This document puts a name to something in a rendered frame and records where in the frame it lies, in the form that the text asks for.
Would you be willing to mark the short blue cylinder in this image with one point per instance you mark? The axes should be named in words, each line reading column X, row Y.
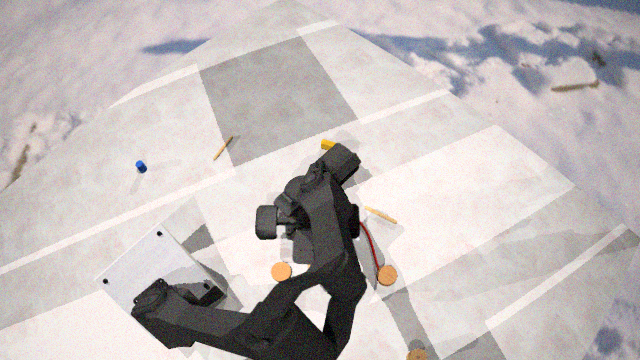
column 141, row 166

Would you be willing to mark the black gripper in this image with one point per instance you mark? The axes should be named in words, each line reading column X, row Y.
column 267, row 220

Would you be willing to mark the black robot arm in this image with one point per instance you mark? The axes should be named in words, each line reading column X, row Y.
column 277, row 329

